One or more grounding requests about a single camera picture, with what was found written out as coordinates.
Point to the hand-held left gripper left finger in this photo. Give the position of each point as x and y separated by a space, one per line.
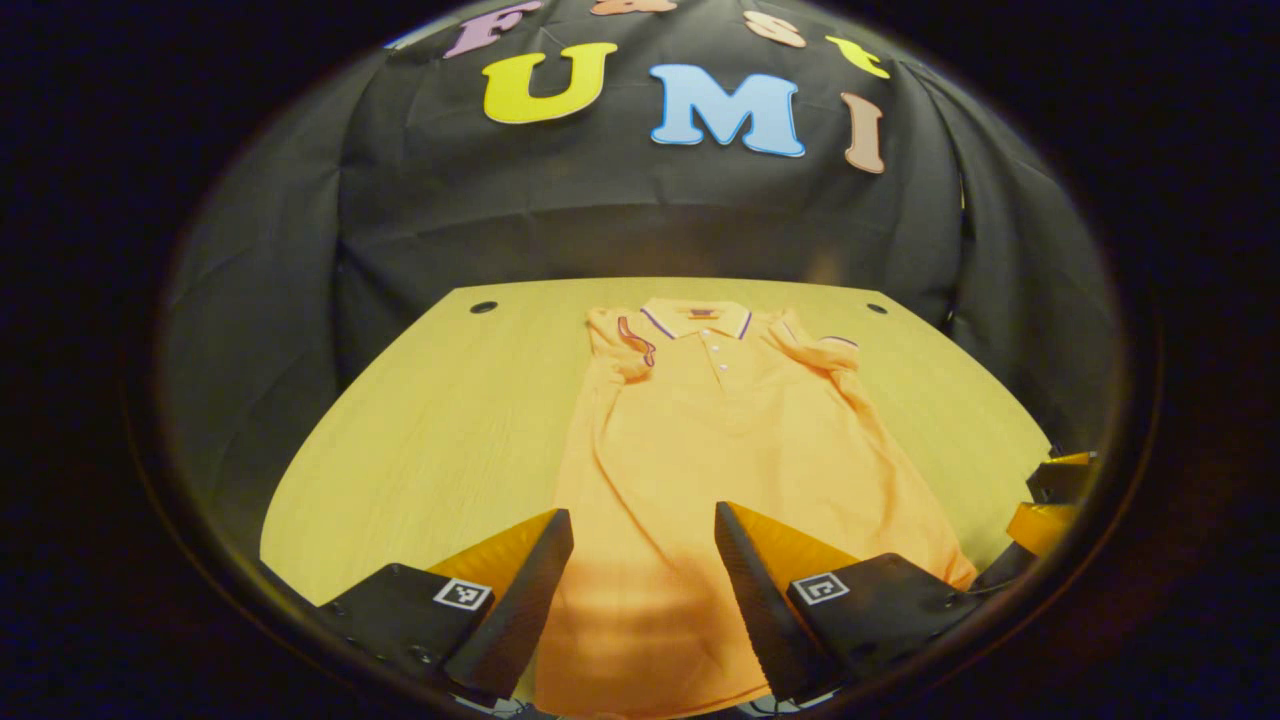
520 600

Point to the orange T-shirt with striped collar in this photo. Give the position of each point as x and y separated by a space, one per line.
720 450

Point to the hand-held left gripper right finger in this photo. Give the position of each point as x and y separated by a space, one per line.
765 610

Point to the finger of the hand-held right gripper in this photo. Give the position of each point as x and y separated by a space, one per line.
1060 480
1040 525

